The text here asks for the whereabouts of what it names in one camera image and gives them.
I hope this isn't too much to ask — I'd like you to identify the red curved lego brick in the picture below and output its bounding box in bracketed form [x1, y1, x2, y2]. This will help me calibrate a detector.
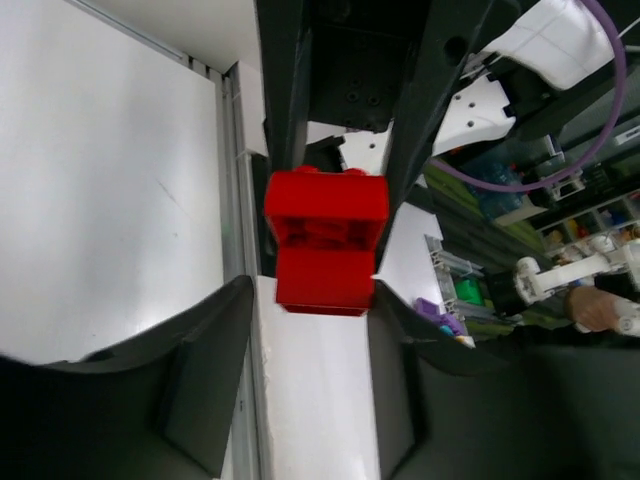
[264, 165, 389, 316]

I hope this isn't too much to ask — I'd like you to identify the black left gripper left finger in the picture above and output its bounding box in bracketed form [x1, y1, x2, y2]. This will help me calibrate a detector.
[1, 275, 255, 479]

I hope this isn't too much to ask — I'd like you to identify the person hand in background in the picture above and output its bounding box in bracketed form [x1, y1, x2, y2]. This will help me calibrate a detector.
[565, 286, 632, 333]

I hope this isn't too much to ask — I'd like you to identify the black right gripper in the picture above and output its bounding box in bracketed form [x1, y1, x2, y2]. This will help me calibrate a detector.
[255, 0, 520, 213]

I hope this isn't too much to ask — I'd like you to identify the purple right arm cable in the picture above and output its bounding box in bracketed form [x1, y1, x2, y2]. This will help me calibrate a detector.
[428, 0, 628, 194]

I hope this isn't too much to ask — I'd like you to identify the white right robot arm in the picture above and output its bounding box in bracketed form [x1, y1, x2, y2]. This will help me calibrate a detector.
[255, 1, 626, 219]

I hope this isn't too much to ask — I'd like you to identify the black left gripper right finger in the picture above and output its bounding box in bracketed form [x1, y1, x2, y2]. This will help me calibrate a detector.
[367, 282, 639, 479]

